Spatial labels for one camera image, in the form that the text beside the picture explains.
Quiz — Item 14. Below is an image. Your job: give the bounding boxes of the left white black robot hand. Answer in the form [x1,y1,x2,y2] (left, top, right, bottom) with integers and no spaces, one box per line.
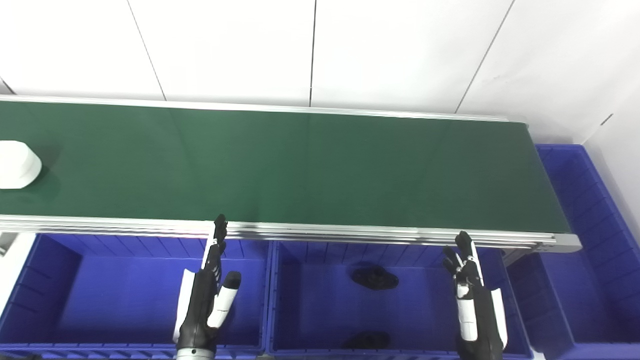
[172,214,243,351]

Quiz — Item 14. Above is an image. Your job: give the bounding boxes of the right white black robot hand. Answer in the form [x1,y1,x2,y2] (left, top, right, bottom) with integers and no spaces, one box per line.
[442,230,509,360]

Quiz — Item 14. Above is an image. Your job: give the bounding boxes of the white plastic part with hole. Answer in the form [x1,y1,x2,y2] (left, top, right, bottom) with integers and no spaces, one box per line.
[0,140,43,190]

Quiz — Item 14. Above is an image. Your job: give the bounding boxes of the blue plastic bin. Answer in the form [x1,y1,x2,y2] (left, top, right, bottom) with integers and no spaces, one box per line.
[267,240,534,360]
[0,233,274,360]
[505,144,640,360]

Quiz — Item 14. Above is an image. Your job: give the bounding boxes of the black plastic part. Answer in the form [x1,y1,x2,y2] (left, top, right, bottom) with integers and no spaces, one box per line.
[342,331,392,351]
[351,266,400,291]

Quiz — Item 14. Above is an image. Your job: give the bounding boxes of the green conveyor belt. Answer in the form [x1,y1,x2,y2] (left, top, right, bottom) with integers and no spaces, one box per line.
[0,95,583,254]

